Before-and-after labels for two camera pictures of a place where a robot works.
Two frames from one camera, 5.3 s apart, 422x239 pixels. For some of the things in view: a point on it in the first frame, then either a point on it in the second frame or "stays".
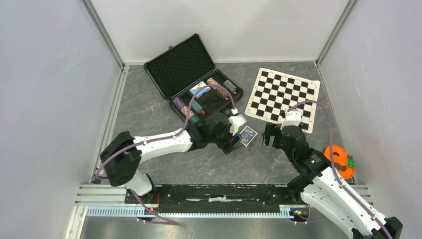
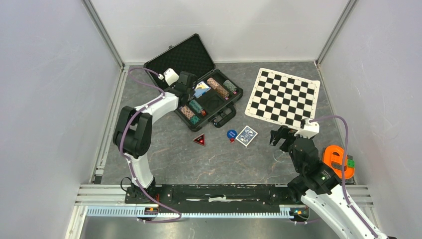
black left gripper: (227, 147) to (191, 92)
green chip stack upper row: (229, 84) stays
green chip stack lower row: (194, 119) stays
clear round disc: (279, 156) stays
